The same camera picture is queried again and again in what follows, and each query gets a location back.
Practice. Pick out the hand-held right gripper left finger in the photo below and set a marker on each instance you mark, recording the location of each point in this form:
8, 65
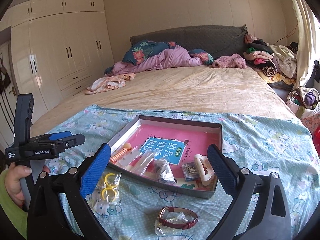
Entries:
96, 173

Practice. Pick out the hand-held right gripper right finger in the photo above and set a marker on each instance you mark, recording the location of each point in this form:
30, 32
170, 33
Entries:
222, 173

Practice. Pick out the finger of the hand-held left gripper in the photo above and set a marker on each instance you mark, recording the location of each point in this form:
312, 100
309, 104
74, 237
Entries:
58, 135
71, 142

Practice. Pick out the clear bag of yellow rings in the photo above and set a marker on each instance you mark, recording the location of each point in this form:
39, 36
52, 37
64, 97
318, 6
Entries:
107, 191

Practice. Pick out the cream hair claw clip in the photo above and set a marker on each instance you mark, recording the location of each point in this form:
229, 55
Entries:
200, 171

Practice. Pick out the small grey metallic box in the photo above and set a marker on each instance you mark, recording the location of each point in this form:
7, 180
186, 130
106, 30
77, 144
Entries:
190, 172

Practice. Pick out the clear bag with earring card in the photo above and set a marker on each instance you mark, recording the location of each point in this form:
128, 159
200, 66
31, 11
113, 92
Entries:
131, 158

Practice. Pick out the clear bag with white card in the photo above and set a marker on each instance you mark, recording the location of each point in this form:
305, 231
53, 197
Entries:
150, 163

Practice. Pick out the bag with dark item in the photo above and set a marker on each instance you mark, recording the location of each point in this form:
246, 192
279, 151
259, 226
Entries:
163, 172

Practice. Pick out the shallow grey cardboard box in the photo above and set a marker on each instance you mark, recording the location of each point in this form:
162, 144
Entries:
160, 185

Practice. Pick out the reddish brown leather wristwatch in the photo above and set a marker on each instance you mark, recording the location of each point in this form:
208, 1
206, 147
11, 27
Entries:
175, 224

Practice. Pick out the small clear plastic wrapper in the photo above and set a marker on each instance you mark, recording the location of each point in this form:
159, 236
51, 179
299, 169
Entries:
162, 230

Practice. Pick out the person's left forearm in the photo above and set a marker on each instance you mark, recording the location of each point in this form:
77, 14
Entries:
10, 217

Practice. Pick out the person's left hand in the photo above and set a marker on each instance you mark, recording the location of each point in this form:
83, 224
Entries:
13, 180

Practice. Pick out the cartoon cat printed blanket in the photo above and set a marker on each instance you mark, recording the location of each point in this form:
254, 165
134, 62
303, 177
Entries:
262, 160

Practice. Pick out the dark hanging bag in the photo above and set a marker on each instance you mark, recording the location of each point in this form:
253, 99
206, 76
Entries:
5, 77

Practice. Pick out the pink book with blue label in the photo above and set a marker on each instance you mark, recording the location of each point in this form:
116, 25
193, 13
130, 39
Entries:
166, 150

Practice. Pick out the peach patterned garment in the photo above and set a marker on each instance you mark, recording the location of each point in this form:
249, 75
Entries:
110, 83

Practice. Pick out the cream wardrobe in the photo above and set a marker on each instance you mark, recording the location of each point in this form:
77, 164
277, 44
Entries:
60, 55

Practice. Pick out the bed with beige sheet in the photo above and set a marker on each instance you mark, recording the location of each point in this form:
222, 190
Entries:
190, 87

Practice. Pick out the basket of clothes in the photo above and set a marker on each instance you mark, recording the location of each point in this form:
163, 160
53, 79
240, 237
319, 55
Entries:
303, 100

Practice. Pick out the pink fuzzy garment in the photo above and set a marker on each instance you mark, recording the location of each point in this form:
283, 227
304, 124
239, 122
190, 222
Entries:
228, 61

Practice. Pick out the large floral blue pillow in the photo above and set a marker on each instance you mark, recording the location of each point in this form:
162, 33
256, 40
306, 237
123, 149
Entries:
145, 51

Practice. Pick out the small floral blue pillow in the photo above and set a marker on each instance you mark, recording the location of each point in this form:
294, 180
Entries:
203, 56

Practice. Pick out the pile of mixed clothes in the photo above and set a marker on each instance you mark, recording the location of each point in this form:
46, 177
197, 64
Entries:
270, 60

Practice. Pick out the pink quilt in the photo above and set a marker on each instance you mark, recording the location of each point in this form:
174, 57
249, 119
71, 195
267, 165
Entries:
165, 61

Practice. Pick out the grey padded headboard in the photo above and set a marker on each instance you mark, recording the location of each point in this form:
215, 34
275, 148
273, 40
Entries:
207, 37

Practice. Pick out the cream curtain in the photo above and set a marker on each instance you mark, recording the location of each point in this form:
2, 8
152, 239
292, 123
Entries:
303, 35

